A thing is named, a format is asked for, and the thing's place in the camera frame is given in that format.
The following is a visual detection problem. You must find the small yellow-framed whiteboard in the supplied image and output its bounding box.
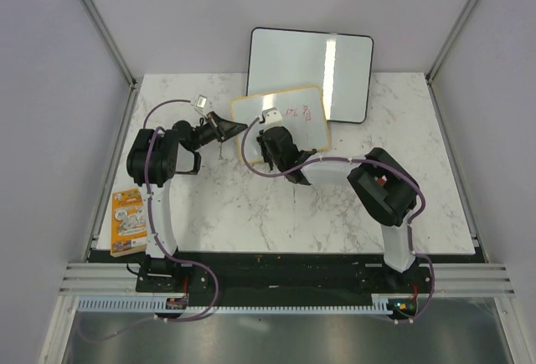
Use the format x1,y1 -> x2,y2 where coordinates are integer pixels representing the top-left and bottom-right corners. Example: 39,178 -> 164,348
230,85 -> 331,151

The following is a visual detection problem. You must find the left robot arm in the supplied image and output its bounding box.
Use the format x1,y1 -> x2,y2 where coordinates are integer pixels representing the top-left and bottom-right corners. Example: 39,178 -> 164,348
126,111 -> 247,259

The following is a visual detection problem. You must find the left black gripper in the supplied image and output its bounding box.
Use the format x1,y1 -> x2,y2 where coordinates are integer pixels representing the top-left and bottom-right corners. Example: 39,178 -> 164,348
192,111 -> 248,151

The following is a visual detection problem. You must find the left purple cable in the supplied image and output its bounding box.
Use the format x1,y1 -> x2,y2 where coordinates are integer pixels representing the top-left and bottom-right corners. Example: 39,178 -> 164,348
75,98 -> 223,342

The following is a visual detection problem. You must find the orange booklet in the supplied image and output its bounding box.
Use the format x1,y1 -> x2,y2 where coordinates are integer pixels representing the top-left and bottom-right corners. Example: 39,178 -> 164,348
110,188 -> 147,258

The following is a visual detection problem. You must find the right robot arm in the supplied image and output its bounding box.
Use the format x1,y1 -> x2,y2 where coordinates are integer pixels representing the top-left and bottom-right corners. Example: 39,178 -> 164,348
256,126 -> 420,292

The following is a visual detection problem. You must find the white slotted cable duct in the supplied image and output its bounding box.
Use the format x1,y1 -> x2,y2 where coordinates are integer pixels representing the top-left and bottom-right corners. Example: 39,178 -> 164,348
76,295 -> 393,315

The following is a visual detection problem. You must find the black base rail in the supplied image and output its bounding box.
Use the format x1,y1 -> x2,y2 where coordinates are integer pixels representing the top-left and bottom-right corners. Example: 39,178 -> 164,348
134,249 -> 490,298

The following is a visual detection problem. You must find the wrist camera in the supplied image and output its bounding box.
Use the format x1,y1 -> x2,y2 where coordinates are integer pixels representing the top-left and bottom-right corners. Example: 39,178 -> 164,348
193,95 -> 208,110
259,107 -> 283,129

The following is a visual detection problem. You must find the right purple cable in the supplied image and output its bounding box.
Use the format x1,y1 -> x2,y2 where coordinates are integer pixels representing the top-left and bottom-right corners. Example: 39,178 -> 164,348
241,115 -> 436,326

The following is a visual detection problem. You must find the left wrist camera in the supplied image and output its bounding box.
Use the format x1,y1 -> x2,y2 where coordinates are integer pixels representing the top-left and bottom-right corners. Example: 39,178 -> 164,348
193,95 -> 208,110

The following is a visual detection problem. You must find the purple cable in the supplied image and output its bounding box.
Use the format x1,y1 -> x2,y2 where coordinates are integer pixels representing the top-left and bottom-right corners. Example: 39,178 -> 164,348
241,115 -> 436,326
75,98 -> 223,342

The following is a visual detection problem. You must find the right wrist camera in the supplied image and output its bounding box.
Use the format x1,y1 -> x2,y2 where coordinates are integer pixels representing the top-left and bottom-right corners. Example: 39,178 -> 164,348
259,107 -> 283,129

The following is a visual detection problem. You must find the large black-framed whiteboard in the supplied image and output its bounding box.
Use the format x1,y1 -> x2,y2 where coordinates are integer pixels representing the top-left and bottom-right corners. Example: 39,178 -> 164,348
247,27 -> 374,124

